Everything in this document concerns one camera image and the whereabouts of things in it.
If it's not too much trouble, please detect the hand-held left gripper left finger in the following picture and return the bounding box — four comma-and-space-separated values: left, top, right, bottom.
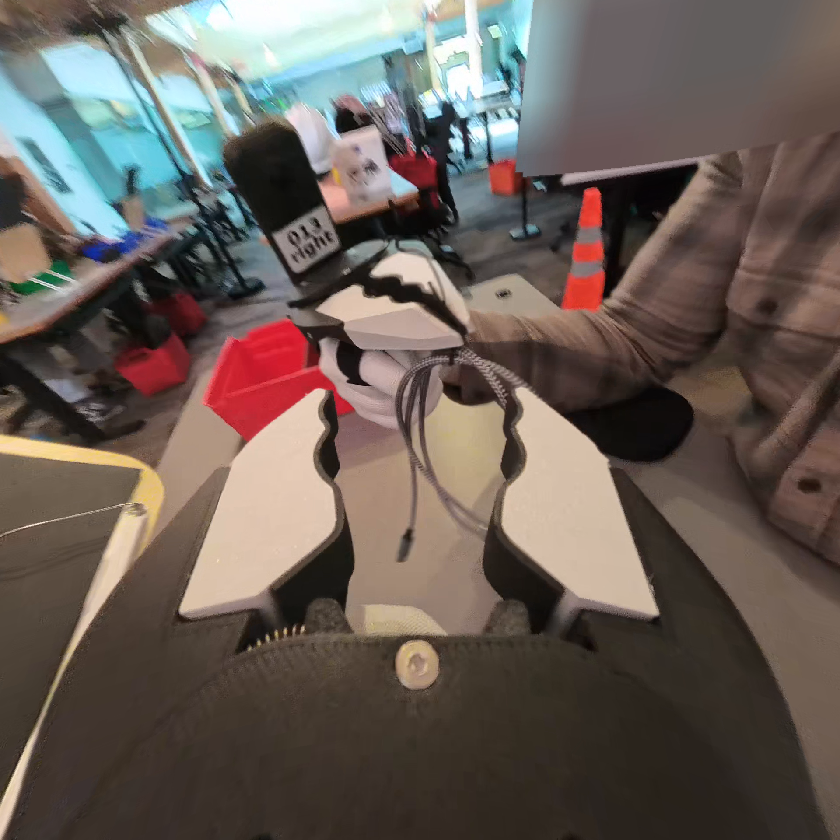
180, 390, 353, 627

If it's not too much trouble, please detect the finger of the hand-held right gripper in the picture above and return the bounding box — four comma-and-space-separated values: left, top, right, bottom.
313, 284, 469, 355
368, 247, 472, 337

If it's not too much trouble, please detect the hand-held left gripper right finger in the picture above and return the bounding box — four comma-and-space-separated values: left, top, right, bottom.
483, 388, 660, 627

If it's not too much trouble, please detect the grey braided cable silver plug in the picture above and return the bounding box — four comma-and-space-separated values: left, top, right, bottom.
392, 348, 529, 563

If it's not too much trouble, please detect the person's right hand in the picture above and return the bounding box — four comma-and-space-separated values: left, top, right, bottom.
319, 342, 456, 430

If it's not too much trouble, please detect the white hard hat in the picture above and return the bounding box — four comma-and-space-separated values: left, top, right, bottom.
287, 103, 337, 174

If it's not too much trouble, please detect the white product box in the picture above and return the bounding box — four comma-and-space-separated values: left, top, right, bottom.
331, 128, 395, 206

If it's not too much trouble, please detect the background office desk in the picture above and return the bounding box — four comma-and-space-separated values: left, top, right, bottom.
0, 226, 185, 443
315, 168, 424, 227

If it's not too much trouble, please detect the red black office chair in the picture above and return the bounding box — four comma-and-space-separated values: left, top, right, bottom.
392, 142, 463, 253

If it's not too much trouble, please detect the dark cloth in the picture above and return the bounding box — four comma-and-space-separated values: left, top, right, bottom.
565, 385, 697, 464

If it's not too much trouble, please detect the orange storage crate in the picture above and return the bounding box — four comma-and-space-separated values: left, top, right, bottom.
489, 158, 525, 199

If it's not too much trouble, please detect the red plastic bin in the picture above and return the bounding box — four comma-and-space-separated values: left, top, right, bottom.
201, 319, 358, 442

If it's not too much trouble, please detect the orange traffic cone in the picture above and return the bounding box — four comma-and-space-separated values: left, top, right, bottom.
561, 187, 609, 313

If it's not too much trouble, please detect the red storage crate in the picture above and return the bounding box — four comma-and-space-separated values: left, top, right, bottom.
151, 292, 211, 342
116, 332, 193, 399

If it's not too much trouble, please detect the black framed marker sign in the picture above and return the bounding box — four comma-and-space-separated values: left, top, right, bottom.
516, 0, 840, 187

